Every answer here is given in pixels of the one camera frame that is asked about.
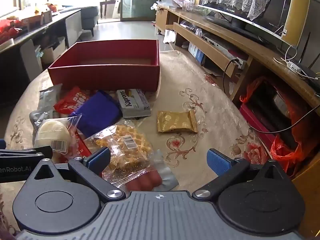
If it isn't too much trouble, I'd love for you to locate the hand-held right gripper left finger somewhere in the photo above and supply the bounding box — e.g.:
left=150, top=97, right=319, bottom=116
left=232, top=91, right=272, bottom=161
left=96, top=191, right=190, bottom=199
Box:
left=25, top=147, right=126, bottom=202

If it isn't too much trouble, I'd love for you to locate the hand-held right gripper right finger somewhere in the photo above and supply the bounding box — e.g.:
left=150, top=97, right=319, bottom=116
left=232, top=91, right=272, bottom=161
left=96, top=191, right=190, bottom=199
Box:
left=192, top=149, right=294, bottom=201

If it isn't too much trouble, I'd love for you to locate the red spicy strip packet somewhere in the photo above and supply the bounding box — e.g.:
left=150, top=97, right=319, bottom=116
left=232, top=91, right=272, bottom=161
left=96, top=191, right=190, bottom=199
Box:
left=59, top=127, right=93, bottom=164

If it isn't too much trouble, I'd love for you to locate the clear bun packet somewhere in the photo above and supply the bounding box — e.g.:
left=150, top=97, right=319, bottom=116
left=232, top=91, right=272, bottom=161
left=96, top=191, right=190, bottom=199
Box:
left=34, top=114, right=83, bottom=163

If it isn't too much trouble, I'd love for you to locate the clear waffle packet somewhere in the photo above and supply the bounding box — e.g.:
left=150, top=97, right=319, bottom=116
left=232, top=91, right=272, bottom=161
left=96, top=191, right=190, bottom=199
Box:
left=84, top=120, right=157, bottom=188

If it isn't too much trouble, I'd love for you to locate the purple snack packet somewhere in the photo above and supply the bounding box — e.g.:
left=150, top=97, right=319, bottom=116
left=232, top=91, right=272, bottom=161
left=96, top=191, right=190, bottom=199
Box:
left=69, top=90, right=123, bottom=138

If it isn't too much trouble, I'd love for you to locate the clear sausage packet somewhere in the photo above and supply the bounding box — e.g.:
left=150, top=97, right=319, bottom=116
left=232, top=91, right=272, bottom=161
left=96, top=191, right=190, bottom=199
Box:
left=125, top=149, right=179, bottom=192

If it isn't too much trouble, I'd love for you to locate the silver snack packet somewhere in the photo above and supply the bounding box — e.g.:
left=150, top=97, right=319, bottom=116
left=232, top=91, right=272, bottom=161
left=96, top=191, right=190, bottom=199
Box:
left=29, top=83, right=63, bottom=132

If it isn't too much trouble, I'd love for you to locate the red candy packet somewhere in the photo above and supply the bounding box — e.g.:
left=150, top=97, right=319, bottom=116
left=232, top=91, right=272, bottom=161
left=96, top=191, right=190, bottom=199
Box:
left=54, top=86, right=93, bottom=117

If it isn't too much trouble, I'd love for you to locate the gold snack packet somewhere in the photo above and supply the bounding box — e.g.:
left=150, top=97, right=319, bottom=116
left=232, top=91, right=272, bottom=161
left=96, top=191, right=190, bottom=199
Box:
left=157, top=110, right=198, bottom=134

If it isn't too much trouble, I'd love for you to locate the silver wafer packet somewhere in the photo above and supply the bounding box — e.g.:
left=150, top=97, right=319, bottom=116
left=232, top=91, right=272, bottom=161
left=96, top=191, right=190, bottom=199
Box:
left=116, top=89, right=152, bottom=118

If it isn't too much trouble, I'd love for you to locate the red cardboard box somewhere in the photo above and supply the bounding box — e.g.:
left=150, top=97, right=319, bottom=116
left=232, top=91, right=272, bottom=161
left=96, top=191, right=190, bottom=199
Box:
left=47, top=39, right=160, bottom=92

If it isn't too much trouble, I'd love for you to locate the red flat box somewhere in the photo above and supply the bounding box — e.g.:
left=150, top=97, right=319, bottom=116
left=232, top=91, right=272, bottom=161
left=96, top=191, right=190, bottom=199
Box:
left=239, top=104, right=275, bottom=150

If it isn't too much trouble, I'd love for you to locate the orange plastic bag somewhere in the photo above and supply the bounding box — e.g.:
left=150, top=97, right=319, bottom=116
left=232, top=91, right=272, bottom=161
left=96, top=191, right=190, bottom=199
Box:
left=240, top=77, right=318, bottom=178

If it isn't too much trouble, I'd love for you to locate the open cardboard box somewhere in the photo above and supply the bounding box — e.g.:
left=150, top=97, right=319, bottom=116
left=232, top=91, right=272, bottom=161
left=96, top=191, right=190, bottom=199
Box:
left=40, top=37, right=67, bottom=64

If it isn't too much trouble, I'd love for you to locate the blue and white box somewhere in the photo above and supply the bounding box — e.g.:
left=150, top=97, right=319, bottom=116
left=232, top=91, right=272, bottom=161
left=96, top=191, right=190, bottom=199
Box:
left=187, top=42, right=206, bottom=64

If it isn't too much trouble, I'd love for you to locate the white set-top box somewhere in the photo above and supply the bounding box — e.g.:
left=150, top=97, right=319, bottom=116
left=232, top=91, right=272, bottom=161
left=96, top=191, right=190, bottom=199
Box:
left=200, top=34, right=247, bottom=69

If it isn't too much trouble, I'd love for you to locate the dark long side table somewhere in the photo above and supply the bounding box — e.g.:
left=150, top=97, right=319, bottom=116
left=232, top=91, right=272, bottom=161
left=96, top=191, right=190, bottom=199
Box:
left=0, top=9, right=83, bottom=105

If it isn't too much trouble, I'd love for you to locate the pile of red packets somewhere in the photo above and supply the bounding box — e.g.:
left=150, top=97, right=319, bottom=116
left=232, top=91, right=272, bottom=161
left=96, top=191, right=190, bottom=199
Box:
left=0, top=19, right=24, bottom=44

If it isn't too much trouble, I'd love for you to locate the wooden television cabinet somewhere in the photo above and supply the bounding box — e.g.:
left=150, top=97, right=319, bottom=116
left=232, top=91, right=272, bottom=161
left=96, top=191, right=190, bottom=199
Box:
left=155, top=4, right=320, bottom=238

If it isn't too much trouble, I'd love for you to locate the white power strip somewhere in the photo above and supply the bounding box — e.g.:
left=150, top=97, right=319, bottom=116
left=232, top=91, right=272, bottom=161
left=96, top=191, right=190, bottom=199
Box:
left=285, top=61, right=304, bottom=73

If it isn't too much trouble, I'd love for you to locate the orange cardboard box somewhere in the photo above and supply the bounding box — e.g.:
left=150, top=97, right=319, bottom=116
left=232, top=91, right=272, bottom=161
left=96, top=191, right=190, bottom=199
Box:
left=22, top=15, right=43, bottom=29

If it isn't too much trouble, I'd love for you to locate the black router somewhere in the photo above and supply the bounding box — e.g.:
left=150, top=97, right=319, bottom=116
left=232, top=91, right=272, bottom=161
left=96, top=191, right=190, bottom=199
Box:
left=297, top=32, right=320, bottom=85

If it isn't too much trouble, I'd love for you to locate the white paper bag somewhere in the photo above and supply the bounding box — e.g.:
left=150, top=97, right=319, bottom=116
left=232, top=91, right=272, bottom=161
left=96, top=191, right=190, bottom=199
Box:
left=163, top=29, right=177, bottom=44

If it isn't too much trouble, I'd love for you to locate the small white carton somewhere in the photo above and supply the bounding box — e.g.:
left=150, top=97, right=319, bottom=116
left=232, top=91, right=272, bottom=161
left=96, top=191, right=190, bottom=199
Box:
left=41, top=10, right=53, bottom=25

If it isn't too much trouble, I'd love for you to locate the black television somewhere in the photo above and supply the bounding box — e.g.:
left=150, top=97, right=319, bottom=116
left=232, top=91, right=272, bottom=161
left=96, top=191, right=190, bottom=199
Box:
left=197, top=0, right=313, bottom=46

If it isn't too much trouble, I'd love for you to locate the glass sliding door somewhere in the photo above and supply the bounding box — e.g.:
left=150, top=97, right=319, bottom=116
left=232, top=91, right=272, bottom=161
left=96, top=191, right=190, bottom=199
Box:
left=121, top=0, right=160, bottom=22

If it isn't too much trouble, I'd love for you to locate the clear plastic bag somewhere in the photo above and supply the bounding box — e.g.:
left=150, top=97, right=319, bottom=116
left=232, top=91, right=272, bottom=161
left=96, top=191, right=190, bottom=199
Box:
left=184, top=0, right=200, bottom=10

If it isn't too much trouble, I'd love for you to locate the black cable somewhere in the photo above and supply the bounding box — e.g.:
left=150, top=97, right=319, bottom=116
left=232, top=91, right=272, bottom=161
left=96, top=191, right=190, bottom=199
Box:
left=222, top=59, right=241, bottom=96

